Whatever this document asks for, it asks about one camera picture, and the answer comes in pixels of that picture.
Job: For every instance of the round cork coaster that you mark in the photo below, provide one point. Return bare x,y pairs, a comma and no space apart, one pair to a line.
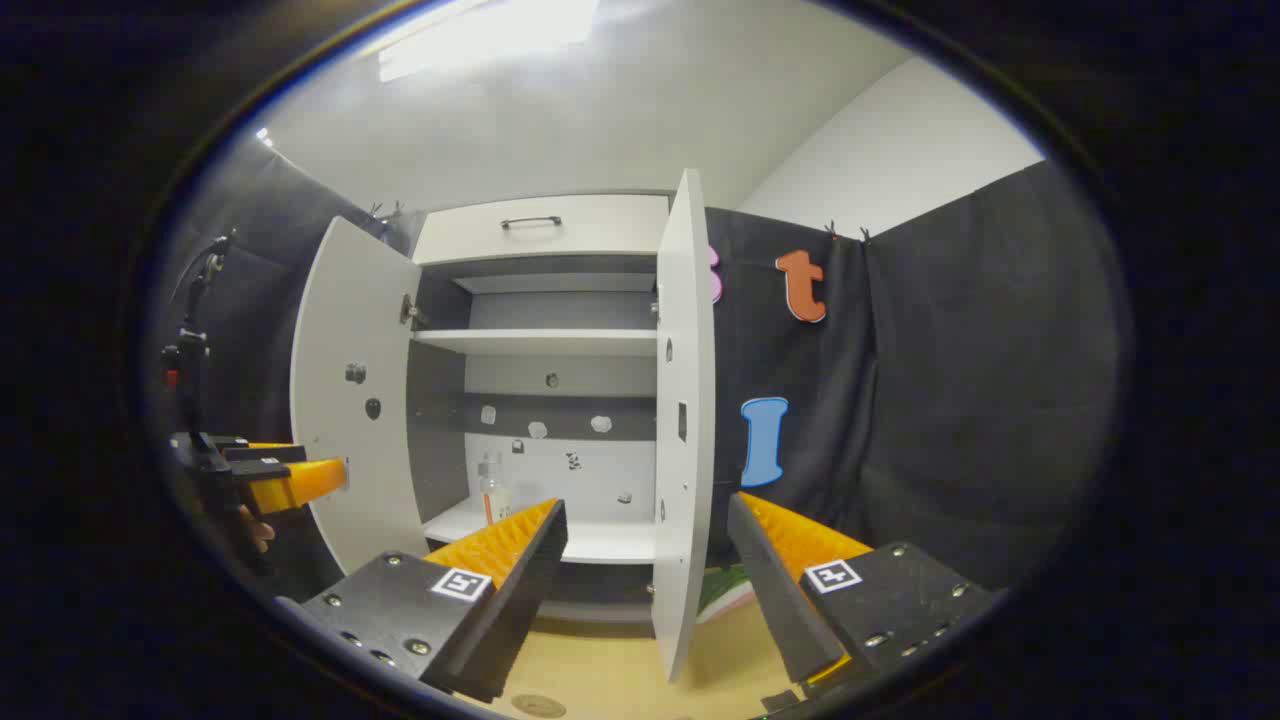
538,706

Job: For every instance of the ceiling light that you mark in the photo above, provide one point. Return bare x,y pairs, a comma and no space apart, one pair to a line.
480,35

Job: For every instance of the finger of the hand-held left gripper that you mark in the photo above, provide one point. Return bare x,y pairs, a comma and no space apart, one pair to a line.
265,453
300,482

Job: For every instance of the black backdrop cloth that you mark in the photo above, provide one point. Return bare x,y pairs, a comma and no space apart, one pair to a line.
950,400

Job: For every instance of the green book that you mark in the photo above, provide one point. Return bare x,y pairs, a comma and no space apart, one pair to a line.
725,590

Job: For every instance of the white cabinet drawer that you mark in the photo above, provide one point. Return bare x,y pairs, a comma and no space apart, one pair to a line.
600,232

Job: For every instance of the white cabinet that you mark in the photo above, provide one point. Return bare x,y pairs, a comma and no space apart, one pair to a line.
540,341

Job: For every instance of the clear plastic bottle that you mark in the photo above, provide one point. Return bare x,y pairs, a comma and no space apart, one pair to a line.
493,495

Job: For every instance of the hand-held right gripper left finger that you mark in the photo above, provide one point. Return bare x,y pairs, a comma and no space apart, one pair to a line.
520,590

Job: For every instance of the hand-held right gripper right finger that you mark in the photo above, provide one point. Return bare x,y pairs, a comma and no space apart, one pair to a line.
775,600

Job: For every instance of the white cabinet door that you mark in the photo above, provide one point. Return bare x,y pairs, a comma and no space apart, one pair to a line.
685,300
340,320

